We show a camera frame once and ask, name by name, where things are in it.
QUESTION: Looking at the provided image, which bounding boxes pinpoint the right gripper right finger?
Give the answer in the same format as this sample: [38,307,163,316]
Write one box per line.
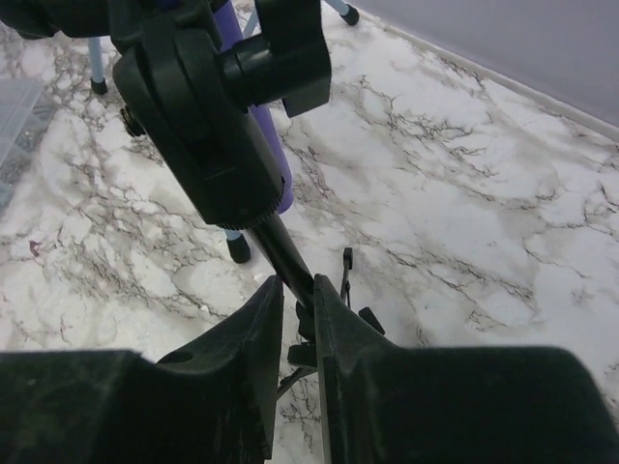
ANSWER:
[314,275,618,463]

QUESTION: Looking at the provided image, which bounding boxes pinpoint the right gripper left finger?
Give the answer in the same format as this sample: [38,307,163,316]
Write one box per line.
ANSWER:
[1,276,283,463]

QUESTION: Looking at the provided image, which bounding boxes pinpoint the black tripod mic stand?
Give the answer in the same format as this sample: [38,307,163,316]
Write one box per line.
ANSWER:
[0,0,387,402]

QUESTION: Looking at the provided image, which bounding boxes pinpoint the purple microphone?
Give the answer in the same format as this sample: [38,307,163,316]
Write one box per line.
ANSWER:
[214,1,294,214]

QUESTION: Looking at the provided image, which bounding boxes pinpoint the light blue music stand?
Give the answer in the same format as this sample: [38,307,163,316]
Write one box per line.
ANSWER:
[88,0,362,265]

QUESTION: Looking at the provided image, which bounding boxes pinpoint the clear plastic screw box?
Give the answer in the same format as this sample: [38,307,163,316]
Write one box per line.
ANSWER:
[1,78,55,211]

